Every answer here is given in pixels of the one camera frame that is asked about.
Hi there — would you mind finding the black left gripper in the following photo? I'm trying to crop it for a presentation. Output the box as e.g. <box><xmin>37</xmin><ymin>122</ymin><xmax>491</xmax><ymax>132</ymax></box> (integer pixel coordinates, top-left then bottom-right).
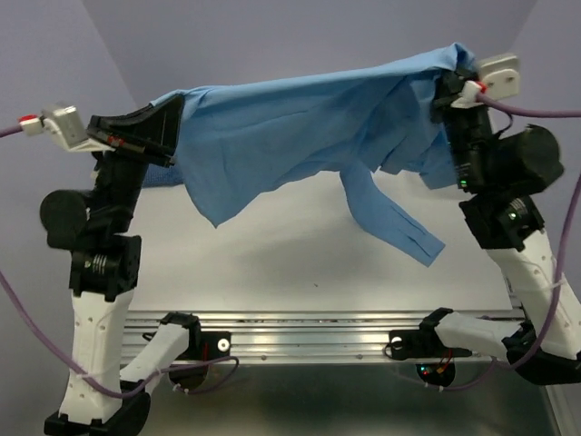
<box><xmin>84</xmin><ymin>91</ymin><xmax>182</xmax><ymax>232</ymax></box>

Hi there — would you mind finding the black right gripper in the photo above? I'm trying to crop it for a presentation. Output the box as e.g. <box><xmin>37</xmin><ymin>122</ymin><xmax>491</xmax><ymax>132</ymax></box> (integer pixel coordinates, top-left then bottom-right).
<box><xmin>437</xmin><ymin>50</ymin><xmax>499</xmax><ymax>191</ymax></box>

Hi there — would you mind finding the light blue long sleeve shirt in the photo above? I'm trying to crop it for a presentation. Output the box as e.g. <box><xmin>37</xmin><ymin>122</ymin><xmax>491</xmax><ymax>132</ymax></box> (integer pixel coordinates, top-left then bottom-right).
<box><xmin>174</xmin><ymin>43</ymin><xmax>474</xmax><ymax>265</ymax></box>

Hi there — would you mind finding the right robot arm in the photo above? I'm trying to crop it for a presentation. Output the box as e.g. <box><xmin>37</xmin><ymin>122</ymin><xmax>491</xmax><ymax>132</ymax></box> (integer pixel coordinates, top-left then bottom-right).
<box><xmin>385</xmin><ymin>69</ymin><xmax>580</xmax><ymax>387</ymax></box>

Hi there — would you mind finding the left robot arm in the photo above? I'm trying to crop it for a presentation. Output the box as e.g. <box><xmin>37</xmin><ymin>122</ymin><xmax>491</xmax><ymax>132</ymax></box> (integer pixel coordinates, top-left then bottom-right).
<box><xmin>40</xmin><ymin>94</ymin><xmax>202</xmax><ymax>435</ymax></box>

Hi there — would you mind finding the blue plaid folded shirt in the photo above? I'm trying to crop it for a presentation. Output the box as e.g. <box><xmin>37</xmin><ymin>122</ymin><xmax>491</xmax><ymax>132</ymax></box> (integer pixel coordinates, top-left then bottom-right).
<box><xmin>142</xmin><ymin>165</ymin><xmax>184</xmax><ymax>188</ymax></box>

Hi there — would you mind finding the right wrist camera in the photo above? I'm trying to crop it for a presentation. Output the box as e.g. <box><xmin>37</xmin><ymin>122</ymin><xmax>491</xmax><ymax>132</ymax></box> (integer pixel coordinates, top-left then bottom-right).
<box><xmin>451</xmin><ymin>54</ymin><xmax>520</xmax><ymax>109</ymax></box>

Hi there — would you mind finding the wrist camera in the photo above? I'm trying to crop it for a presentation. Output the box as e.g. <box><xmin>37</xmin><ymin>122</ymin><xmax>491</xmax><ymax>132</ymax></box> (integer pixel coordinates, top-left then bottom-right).
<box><xmin>451</xmin><ymin>54</ymin><xmax>520</xmax><ymax>109</ymax></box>
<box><xmin>19</xmin><ymin>104</ymin><xmax>112</xmax><ymax>153</ymax></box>

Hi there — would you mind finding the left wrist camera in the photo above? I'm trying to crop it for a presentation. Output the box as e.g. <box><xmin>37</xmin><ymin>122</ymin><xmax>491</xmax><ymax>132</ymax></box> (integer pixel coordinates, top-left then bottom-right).
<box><xmin>19</xmin><ymin>104</ymin><xmax>112</xmax><ymax>153</ymax></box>

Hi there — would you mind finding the aluminium mounting rail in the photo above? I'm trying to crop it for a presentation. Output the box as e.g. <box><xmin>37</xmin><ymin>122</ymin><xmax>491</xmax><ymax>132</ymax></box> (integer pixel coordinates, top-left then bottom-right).
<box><xmin>120</xmin><ymin>310</ymin><xmax>546</xmax><ymax>365</ymax></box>

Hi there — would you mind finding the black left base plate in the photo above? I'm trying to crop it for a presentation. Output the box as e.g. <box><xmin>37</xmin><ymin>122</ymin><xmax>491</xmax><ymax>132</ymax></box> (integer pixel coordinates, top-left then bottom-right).
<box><xmin>188</xmin><ymin>330</ymin><xmax>231</xmax><ymax>361</ymax></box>

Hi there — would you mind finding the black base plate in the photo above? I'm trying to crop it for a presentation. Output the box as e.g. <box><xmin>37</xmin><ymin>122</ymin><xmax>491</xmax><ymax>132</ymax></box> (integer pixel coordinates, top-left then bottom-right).
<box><xmin>188</xmin><ymin>330</ymin><xmax>231</xmax><ymax>361</ymax></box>
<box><xmin>388</xmin><ymin>329</ymin><xmax>472</xmax><ymax>361</ymax></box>

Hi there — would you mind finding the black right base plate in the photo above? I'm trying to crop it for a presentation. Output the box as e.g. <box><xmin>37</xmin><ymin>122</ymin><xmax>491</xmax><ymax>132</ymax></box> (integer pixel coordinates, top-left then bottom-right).
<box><xmin>388</xmin><ymin>329</ymin><xmax>472</xmax><ymax>361</ymax></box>

